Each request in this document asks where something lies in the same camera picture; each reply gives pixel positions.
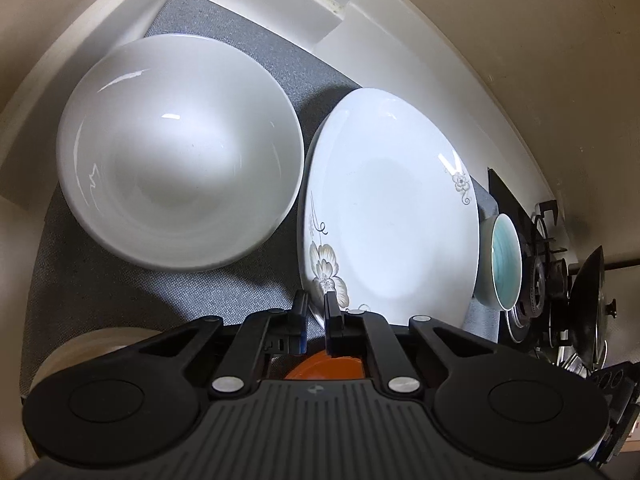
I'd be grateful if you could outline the silver gas burner ring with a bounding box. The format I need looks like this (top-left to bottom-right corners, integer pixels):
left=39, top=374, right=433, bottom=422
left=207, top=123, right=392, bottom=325
left=504, top=253, right=547, bottom=344

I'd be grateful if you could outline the large white ceramic bowl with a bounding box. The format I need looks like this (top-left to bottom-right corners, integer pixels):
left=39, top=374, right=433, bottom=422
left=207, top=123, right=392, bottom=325
left=56, top=34, right=304, bottom=271

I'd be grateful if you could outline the teal glazed ceramic bowl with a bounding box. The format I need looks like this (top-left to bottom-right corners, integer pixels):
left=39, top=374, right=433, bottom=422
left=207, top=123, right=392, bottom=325
left=474, top=214, right=523, bottom=311

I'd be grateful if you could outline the black wok lid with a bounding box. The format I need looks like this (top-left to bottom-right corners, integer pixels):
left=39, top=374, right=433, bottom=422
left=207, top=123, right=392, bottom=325
left=568, top=247, right=608, bottom=372

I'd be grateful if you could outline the brown orange plate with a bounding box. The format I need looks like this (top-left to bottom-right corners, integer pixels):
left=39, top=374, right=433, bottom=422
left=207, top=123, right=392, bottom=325
left=285, top=351, right=366, bottom=380

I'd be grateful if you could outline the black iron pan support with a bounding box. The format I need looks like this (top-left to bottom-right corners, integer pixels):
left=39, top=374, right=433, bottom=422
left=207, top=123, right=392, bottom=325
left=530, top=199, right=570, bottom=261

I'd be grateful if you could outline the black glass gas stove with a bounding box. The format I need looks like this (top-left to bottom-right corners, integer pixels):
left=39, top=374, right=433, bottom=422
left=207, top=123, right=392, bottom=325
left=488, top=169, right=570, bottom=356

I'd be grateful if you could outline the large white floral square plate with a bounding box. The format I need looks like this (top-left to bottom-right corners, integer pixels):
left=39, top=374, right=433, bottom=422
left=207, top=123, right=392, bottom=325
left=297, top=88, right=480, bottom=327

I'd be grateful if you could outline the white blue rimmed bowl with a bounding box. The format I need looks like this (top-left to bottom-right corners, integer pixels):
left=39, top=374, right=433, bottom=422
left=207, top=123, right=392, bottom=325
left=29, top=327, right=160, bottom=389

